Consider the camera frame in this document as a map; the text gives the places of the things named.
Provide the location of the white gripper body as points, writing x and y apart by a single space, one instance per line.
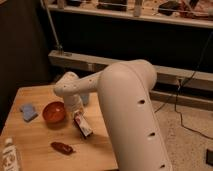
73 105

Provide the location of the red white eraser box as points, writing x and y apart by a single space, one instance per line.
83 125

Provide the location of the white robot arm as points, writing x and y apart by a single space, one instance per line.
123 93

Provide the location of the wooden table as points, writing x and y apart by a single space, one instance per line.
34 139

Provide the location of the blue sponge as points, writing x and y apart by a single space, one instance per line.
28 112

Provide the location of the dark red oblong object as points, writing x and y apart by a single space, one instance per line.
62 148

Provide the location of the metal lamp pole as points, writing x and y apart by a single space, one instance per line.
58 45

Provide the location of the white plastic bottle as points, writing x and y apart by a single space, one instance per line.
10 157

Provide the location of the white shelf board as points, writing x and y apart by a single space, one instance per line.
130 16

